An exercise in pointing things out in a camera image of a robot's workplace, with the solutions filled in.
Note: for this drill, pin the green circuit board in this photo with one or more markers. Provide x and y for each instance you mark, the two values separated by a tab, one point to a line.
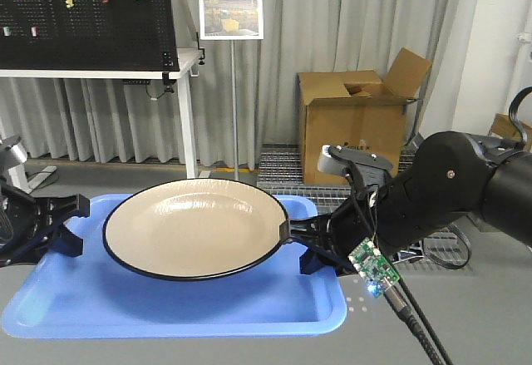
374	268

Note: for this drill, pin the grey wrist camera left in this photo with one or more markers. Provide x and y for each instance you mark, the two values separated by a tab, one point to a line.
13	153

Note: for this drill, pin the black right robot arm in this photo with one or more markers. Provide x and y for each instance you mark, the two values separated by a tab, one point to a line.
453	174

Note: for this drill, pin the brown cardboard box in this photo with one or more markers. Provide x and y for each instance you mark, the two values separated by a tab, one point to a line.
359	109

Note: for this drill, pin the white table with legs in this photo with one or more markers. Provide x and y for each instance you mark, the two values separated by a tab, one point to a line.
189	59

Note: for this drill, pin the blue plastic tray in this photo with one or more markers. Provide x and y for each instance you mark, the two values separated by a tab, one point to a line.
92	296

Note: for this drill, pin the black pegboard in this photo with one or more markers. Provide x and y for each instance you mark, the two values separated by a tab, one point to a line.
88	35

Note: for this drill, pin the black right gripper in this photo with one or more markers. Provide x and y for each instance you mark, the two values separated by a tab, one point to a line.
343	229

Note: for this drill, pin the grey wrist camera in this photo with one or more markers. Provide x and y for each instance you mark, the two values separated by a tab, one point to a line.
13	153
365	166

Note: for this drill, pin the beige plate with black rim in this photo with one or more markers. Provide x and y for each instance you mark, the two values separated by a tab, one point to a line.
195	229

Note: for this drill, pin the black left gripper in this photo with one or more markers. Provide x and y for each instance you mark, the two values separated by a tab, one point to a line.
20	215

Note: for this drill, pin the framed sign on pole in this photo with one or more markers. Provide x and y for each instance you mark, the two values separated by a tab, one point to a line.
232	20

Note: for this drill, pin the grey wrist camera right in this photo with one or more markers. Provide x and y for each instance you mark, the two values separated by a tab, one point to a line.
365	166

